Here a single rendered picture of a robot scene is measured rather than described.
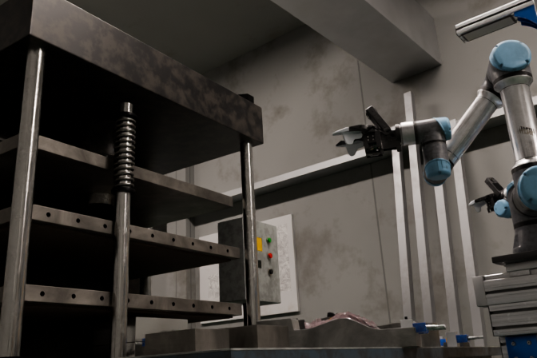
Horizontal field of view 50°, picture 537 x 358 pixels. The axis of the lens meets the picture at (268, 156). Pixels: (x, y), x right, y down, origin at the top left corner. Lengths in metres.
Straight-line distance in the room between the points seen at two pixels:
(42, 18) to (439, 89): 3.50
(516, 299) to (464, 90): 3.10
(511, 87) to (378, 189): 3.11
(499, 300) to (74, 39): 1.62
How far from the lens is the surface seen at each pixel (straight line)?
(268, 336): 1.61
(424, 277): 4.22
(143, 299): 2.22
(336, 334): 1.90
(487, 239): 4.49
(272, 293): 2.97
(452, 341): 2.39
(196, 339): 1.46
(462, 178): 4.34
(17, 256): 1.84
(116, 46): 2.28
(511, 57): 1.94
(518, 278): 1.91
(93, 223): 2.11
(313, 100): 5.55
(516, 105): 1.90
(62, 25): 2.14
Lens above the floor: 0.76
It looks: 20 degrees up
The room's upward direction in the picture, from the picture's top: 3 degrees counter-clockwise
